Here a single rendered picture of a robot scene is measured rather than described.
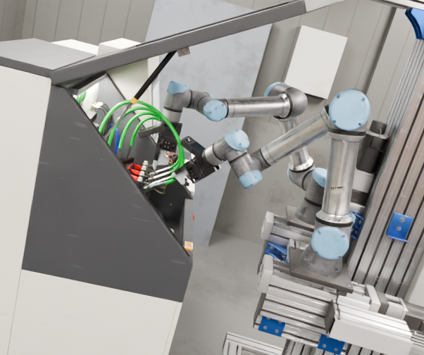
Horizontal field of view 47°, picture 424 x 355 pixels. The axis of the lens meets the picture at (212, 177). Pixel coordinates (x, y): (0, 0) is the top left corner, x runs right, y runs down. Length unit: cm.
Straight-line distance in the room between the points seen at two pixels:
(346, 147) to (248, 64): 257
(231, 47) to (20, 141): 264
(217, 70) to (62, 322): 265
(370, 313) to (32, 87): 136
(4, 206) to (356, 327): 124
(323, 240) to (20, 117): 104
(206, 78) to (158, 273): 252
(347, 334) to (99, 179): 97
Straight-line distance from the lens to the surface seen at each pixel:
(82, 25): 452
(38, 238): 178
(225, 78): 403
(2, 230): 181
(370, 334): 178
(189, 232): 198
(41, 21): 466
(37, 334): 198
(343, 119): 151
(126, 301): 184
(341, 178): 156
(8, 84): 166
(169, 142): 193
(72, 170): 166
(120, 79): 228
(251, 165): 163
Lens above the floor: 175
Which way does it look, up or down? 17 degrees down
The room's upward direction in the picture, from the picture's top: 15 degrees clockwise
